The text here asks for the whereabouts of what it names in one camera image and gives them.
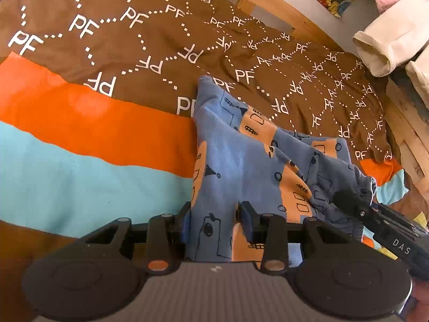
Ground wooden bed frame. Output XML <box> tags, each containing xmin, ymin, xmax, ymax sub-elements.
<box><xmin>201</xmin><ymin>0</ymin><xmax>429</xmax><ymax>192</ymax></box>

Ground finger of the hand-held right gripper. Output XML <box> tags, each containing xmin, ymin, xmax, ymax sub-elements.
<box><xmin>333</xmin><ymin>190</ymin><xmax>378</xmax><ymax>224</ymax></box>

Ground cream garment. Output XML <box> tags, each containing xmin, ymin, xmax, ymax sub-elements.
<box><xmin>353</xmin><ymin>0</ymin><xmax>429</xmax><ymax>78</ymax></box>
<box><xmin>405</xmin><ymin>56</ymin><xmax>429</xmax><ymax>109</ymax></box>

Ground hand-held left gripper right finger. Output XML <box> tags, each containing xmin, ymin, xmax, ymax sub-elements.
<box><xmin>239</xmin><ymin>200</ymin><xmax>361</xmax><ymax>272</ymax></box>

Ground blue pants with orange print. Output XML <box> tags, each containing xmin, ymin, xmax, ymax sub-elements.
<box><xmin>190</xmin><ymin>75</ymin><xmax>378</xmax><ymax>264</ymax></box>

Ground brown printed blanket with stripes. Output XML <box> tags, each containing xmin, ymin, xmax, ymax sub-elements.
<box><xmin>0</xmin><ymin>0</ymin><xmax>412</xmax><ymax>322</ymax></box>

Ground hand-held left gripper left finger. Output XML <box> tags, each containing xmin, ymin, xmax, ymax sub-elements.
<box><xmin>81</xmin><ymin>201</ymin><xmax>191</xmax><ymax>274</ymax></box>

